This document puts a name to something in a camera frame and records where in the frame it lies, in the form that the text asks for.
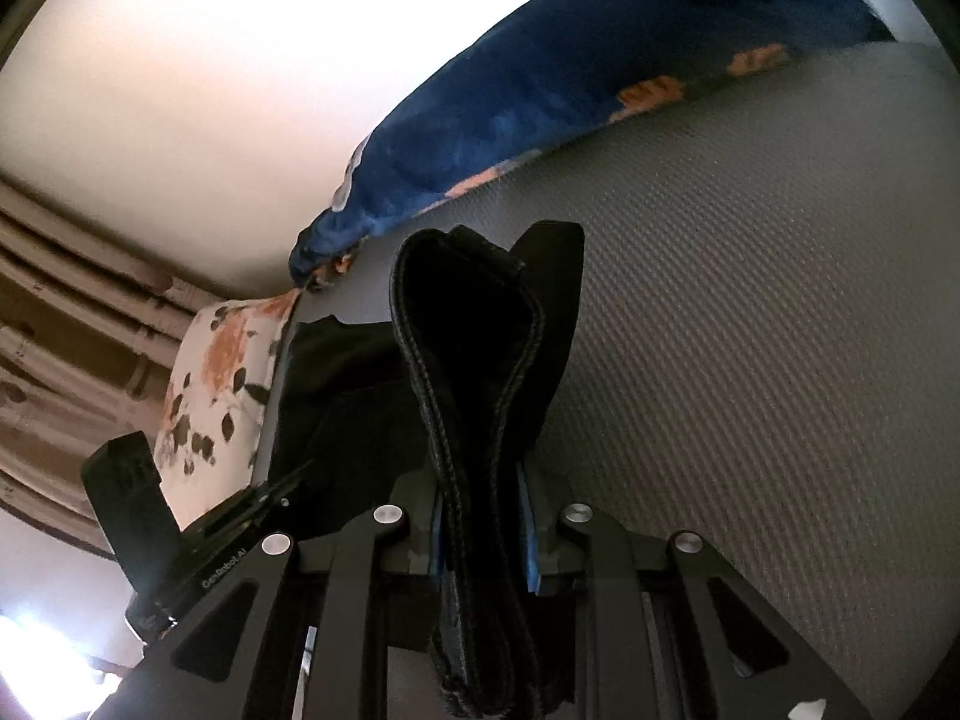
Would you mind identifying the black pants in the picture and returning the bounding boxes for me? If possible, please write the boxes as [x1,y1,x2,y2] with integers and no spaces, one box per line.
[270,221,584,718]

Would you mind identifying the white floral pillow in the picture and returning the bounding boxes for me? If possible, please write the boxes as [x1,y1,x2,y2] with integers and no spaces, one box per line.
[153,289,301,528]

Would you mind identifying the beige wooden headboard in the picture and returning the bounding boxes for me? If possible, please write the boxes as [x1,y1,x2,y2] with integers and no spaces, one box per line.
[2,184,217,556]

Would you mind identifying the grey mesh mattress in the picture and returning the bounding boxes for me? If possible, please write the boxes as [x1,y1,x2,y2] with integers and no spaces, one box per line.
[250,40,960,720]

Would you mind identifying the blue floral blanket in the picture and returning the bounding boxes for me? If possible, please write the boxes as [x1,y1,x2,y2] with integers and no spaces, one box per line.
[288,0,893,286]

